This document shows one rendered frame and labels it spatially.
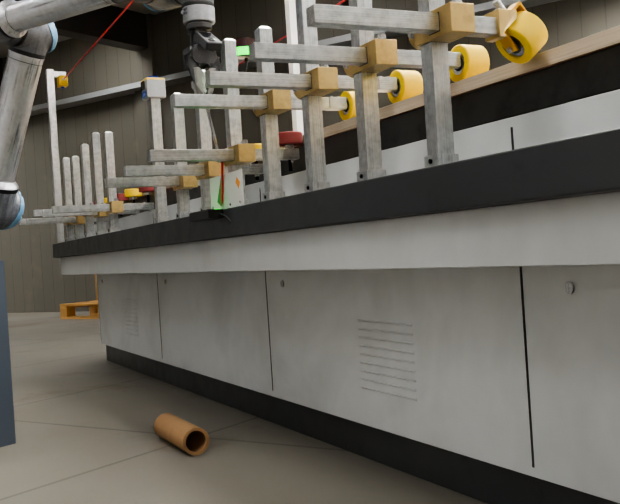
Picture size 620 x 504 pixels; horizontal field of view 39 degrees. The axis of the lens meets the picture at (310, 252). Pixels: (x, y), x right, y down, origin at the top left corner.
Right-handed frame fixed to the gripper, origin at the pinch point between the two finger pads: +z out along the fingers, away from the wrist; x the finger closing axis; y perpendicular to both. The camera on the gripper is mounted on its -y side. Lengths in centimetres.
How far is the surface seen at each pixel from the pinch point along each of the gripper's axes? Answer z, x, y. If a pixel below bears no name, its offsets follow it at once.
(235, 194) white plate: 28.2, -5.1, -5.0
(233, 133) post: 10.9, -6.8, -2.0
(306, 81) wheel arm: 6, -4, -56
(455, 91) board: 12, -26, -80
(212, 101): 7.0, 9.6, -30.6
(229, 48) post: -13.0, -7.2, -1.7
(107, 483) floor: 102, 35, -4
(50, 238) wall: 23, -110, 900
